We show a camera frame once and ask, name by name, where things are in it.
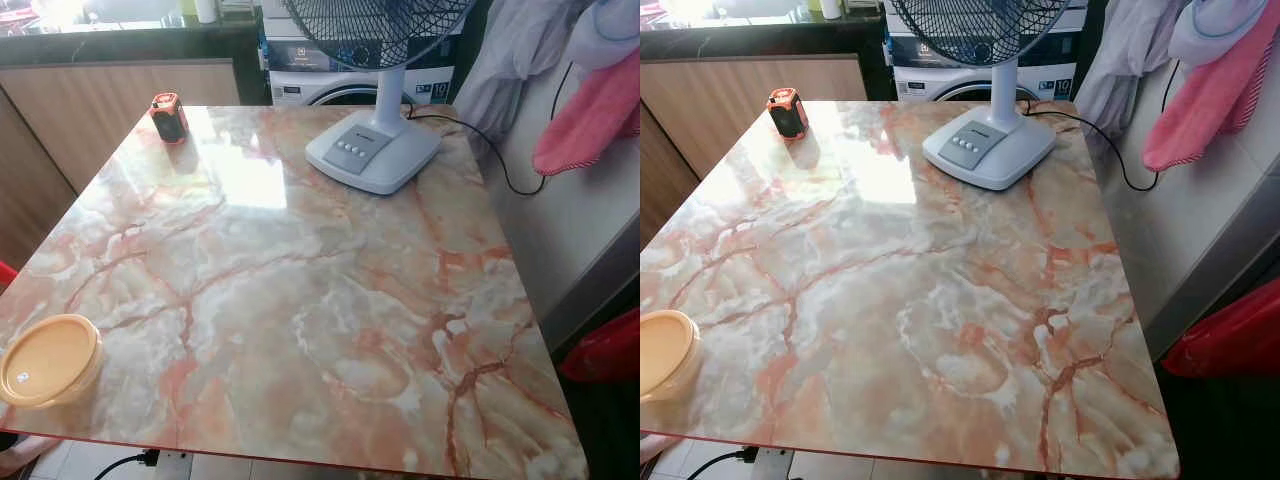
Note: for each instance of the white glossy cabinet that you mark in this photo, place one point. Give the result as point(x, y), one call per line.
point(1190, 235)
point(570, 235)

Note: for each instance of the red plastic bag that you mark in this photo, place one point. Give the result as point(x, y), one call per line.
point(1230, 340)
point(608, 350)

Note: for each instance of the pink towel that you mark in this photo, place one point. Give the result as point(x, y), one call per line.
point(1205, 105)
point(590, 125)

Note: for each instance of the wooden cabinet with dark top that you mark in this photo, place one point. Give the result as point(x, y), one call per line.
point(90, 110)
point(740, 105)

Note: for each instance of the small orange black speaker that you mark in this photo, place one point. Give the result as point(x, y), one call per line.
point(787, 113)
point(169, 118)

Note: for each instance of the pale blue hanging garment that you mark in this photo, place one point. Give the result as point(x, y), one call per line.
point(605, 35)
point(1215, 30)

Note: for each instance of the grey hanging cloth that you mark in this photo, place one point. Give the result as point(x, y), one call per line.
point(1120, 55)
point(510, 60)

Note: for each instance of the power strip with black plug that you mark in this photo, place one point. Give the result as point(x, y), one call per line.
point(765, 462)
point(160, 462)

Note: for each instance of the white table fan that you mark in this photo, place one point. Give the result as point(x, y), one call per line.
point(372, 150)
point(987, 145)

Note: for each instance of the white bottle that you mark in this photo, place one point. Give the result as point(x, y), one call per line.
point(831, 8)
point(206, 10)

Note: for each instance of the white washing machine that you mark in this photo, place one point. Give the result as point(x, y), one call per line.
point(925, 82)
point(300, 88)

